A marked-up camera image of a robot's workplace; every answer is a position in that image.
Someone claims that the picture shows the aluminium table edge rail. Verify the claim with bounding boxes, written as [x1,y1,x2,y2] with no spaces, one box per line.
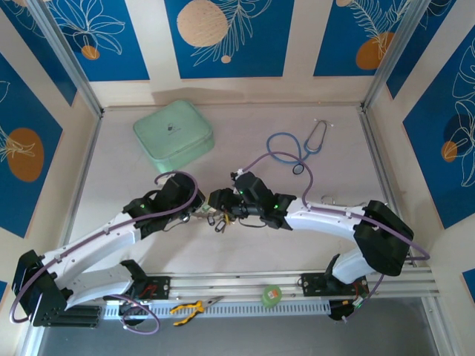
[55,111,103,260]
[358,109,405,223]

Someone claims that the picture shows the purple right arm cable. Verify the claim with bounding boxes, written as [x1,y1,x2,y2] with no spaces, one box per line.
[243,151,431,326]

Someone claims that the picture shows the green tape roll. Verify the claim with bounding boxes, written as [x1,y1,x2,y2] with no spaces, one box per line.
[261,284,283,309]

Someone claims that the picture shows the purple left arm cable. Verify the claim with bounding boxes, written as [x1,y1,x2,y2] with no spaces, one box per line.
[9,171,200,337]

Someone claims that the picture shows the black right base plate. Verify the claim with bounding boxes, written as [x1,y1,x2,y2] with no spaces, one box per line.
[300,272,372,297]

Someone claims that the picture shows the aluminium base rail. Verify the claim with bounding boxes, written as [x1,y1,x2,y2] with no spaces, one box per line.
[146,269,441,297]

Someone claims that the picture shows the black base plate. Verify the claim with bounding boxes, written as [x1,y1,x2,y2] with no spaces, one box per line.
[131,274,172,300]
[300,272,372,297]

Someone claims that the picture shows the yellow black pliers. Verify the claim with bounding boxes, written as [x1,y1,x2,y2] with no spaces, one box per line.
[169,295,226,327]

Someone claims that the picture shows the aluminium frame post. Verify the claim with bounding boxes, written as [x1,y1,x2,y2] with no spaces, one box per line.
[25,0,105,118]
[361,0,435,112]

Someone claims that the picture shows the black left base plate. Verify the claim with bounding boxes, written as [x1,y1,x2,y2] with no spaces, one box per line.
[131,274,172,300]

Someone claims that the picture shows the mint green zip case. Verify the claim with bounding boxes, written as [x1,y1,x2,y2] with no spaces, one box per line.
[132,99,215,175]

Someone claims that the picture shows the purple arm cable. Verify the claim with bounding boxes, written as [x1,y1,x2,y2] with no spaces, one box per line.
[9,171,200,337]
[243,151,431,326]

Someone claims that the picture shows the blue stethoscope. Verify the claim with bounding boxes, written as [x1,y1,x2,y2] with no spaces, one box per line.
[266,118,335,176]

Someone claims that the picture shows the grey slotted cable duct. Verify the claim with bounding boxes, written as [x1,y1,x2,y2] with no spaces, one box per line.
[102,299,332,320]

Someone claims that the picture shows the silver wire clip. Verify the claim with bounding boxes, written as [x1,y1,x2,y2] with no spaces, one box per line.
[320,194,372,209]

